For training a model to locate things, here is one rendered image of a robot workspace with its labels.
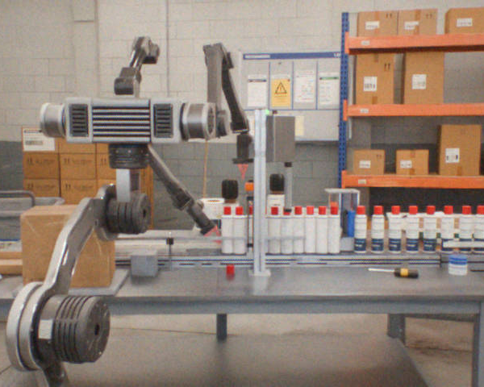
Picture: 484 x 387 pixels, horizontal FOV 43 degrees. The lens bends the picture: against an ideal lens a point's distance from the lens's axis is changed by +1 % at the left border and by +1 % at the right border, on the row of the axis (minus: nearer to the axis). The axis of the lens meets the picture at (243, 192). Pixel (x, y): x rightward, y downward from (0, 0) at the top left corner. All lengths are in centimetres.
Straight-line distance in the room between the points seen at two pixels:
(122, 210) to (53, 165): 412
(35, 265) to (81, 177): 381
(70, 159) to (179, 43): 208
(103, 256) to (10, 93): 600
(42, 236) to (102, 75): 544
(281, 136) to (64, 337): 120
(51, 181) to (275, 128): 404
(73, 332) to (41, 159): 460
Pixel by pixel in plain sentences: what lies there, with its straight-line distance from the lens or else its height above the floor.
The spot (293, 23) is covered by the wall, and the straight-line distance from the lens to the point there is 709.
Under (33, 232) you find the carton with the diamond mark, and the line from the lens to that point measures 228.
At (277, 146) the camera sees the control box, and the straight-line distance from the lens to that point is 241.
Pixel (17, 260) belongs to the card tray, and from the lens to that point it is 289.
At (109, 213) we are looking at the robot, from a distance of 208.
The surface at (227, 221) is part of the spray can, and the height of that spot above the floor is 102.
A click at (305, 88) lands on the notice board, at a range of 687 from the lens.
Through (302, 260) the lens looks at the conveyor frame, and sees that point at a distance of 260.
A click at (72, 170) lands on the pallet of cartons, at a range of 610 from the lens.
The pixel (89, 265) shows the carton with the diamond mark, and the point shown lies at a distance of 227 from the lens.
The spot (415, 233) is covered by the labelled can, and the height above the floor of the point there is 97.
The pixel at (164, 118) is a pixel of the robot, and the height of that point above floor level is 146.
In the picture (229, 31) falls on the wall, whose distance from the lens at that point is 719.
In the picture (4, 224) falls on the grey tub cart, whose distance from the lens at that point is 476.
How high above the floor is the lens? 145
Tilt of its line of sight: 7 degrees down
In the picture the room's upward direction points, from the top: straight up
